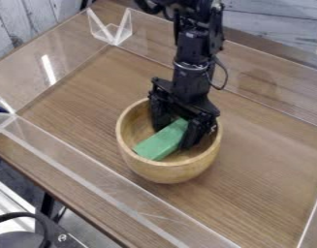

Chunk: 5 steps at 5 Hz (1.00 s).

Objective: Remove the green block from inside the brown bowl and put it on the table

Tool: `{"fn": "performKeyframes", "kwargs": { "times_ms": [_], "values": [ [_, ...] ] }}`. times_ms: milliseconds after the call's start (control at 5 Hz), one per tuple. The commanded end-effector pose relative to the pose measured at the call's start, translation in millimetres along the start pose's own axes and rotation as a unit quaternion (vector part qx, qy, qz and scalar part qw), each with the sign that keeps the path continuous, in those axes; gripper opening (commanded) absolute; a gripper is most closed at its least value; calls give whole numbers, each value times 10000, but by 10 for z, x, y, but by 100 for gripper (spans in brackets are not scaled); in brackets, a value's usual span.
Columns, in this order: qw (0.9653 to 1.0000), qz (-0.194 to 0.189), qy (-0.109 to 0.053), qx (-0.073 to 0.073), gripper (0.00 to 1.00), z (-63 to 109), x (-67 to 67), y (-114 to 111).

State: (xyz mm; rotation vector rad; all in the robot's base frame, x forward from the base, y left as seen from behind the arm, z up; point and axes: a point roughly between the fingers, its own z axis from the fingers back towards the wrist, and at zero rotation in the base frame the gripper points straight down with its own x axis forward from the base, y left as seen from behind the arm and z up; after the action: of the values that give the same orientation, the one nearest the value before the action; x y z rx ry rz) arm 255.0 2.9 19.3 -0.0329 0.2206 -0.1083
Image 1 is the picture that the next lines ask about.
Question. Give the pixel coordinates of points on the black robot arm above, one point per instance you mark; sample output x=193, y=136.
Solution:
x=198, y=35

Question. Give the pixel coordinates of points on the clear acrylic tray enclosure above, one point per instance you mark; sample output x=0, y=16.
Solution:
x=70, y=82

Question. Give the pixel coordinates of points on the green rectangular block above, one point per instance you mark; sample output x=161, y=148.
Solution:
x=160, y=145

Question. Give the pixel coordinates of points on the brown wooden bowl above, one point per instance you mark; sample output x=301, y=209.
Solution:
x=184, y=164

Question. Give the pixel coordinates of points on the black metal base plate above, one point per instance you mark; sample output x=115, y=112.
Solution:
x=59, y=237

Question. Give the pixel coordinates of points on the black table leg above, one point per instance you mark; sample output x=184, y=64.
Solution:
x=47, y=205

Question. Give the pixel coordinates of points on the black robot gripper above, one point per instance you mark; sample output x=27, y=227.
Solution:
x=184, y=97

